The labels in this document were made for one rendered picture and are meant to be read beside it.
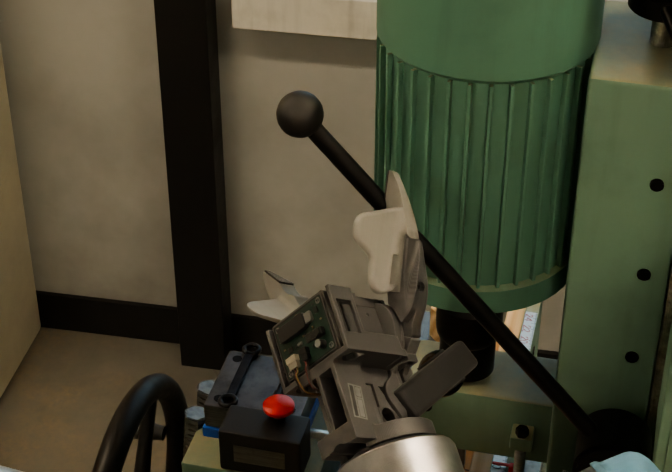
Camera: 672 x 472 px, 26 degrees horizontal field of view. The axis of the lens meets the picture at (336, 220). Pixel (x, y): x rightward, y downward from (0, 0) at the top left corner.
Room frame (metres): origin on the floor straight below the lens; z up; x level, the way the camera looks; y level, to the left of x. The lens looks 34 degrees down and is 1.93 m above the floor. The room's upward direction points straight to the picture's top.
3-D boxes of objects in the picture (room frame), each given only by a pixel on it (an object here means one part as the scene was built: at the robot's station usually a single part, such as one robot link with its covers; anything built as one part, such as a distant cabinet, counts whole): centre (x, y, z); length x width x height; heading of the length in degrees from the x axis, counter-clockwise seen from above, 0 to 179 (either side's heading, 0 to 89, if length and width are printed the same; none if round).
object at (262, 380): (1.08, 0.07, 0.99); 0.13 x 0.11 x 0.06; 166
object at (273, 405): (1.04, 0.05, 1.02); 0.03 x 0.03 x 0.01
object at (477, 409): (1.03, -0.14, 1.03); 0.14 x 0.07 x 0.09; 76
